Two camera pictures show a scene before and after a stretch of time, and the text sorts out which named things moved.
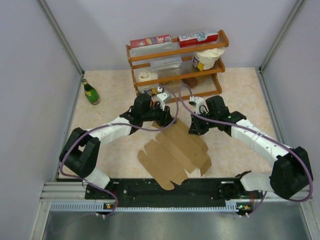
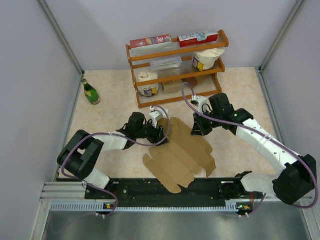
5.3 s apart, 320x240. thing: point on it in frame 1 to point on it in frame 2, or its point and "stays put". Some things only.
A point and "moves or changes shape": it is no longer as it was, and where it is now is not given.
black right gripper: [195, 128] stays put
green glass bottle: [91, 92] stays put
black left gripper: [165, 117] to [157, 135]
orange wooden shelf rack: [180, 73] stays put
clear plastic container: [166, 64] stays put
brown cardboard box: [176, 151] moves or changes shape
